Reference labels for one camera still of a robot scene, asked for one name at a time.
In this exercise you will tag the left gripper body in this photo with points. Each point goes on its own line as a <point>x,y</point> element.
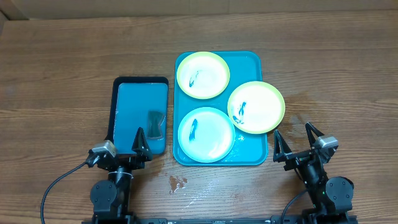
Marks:
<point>130,164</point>

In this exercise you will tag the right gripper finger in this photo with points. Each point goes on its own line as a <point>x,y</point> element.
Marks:
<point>281,150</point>
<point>311,132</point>

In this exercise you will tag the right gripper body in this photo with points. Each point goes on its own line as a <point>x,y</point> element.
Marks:
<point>301,156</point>

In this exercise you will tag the yellow-green plate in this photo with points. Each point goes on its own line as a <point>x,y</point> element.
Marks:
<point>256,107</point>
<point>203,75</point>

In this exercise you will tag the light blue plate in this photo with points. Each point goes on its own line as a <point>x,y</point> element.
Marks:
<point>206,135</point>

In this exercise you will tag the yellow-green plate top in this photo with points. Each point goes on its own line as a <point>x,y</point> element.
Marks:
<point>203,75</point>

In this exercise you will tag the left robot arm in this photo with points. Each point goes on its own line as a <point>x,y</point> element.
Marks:
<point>110,197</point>

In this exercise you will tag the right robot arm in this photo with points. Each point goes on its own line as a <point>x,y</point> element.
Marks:
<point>331,197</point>

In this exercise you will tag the teal plastic serving tray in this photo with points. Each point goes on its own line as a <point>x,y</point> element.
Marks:
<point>248,149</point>

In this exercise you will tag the black tray with water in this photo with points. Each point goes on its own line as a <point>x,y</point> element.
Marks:
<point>132,99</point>

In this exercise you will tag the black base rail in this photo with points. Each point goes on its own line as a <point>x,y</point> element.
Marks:
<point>214,221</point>

